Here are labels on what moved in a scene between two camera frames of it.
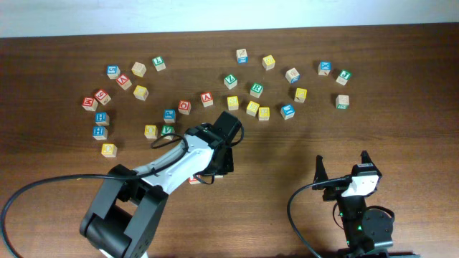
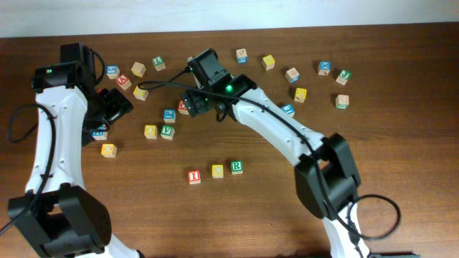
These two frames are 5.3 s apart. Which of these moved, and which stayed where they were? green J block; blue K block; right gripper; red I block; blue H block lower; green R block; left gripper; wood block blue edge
Moved: green R block; right gripper; left gripper
Stayed: blue H block lower; wood block blue edge; green J block; blue K block; red I block
